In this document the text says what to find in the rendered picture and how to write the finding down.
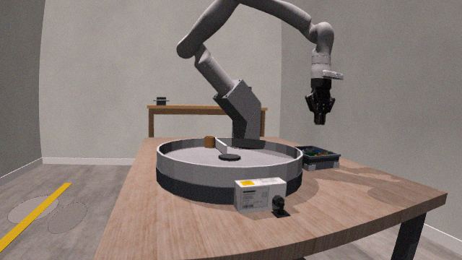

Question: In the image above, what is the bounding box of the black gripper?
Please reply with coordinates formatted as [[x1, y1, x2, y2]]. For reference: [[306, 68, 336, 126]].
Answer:
[[305, 78, 335, 125]]

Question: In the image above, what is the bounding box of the bronze metal sleeve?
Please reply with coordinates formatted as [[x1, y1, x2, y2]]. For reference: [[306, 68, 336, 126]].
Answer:
[[204, 136, 215, 148]]

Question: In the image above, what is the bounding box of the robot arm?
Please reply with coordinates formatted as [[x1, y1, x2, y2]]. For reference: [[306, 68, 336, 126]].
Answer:
[[176, 0, 343, 95]]

